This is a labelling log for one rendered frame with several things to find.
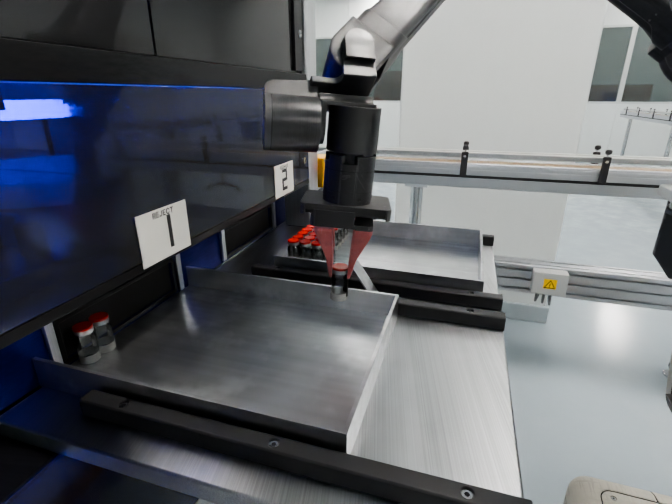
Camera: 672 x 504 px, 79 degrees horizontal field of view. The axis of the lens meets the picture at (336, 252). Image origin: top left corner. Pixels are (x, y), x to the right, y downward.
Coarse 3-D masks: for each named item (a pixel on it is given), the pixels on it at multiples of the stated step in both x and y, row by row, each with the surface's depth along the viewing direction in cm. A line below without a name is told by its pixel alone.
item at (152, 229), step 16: (160, 208) 47; (176, 208) 50; (144, 224) 45; (160, 224) 47; (176, 224) 50; (144, 240) 45; (160, 240) 47; (176, 240) 50; (144, 256) 45; (160, 256) 48
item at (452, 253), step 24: (384, 240) 87; (408, 240) 87; (432, 240) 87; (456, 240) 85; (480, 240) 77; (288, 264) 70; (312, 264) 68; (384, 264) 75; (408, 264) 75; (432, 264) 75; (456, 264) 75; (480, 264) 68; (456, 288) 62; (480, 288) 61
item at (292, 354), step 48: (192, 288) 66; (240, 288) 64; (288, 288) 61; (144, 336) 53; (192, 336) 53; (240, 336) 53; (288, 336) 53; (336, 336) 53; (384, 336) 47; (48, 384) 43; (96, 384) 41; (144, 384) 39; (192, 384) 44; (240, 384) 44; (288, 384) 44; (336, 384) 44; (288, 432) 35; (336, 432) 33
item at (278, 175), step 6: (288, 162) 79; (276, 168) 75; (282, 168) 77; (288, 168) 80; (276, 174) 75; (282, 174) 77; (288, 174) 80; (276, 180) 75; (288, 180) 80; (276, 186) 75; (282, 186) 78; (288, 186) 81; (276, 192) 76; (282, 192) 78; (288, 192) 81; (276, 198) 76
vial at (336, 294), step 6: (336, 276) 51; (342, 276) 51; (336, 282) 51; (342, 282) 51; (336, 288) 51; (342, 288) 51; (330, 294) 53; (336, 294) 52; (342, 294) 52; (336, 300) 52; (342, 300) 52
